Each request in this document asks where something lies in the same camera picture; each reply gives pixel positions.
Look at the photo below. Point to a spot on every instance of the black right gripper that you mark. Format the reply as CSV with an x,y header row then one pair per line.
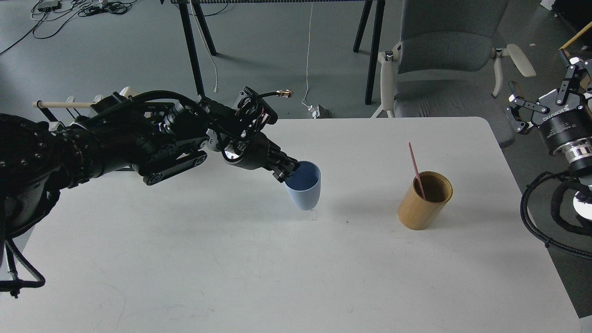
x,y
561,116

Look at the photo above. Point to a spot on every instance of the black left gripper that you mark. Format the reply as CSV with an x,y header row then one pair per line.
x,y
263,153

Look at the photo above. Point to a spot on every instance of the blue cup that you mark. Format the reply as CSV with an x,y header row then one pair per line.
x,y
304,185

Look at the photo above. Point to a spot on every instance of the pink chopstick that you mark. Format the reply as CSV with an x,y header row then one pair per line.
x,y
416,170

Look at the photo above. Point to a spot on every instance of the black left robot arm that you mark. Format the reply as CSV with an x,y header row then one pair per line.
x,y
159,134

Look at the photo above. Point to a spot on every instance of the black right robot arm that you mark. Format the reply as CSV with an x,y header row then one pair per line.
x,y
570,204

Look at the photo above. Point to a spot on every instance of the white square cup on rack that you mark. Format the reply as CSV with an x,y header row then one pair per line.
x,y
129,92

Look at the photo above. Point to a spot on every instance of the white power adapter on floor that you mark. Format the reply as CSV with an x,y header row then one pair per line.
x,y
319,112

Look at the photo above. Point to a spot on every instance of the wooden stick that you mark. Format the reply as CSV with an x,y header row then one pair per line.
x,y
577,38

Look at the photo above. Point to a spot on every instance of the grey office chair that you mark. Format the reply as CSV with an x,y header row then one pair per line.
x,y
448,35

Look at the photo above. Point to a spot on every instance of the bamboo cylindrical holder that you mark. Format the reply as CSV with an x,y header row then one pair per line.
x,y
424,200

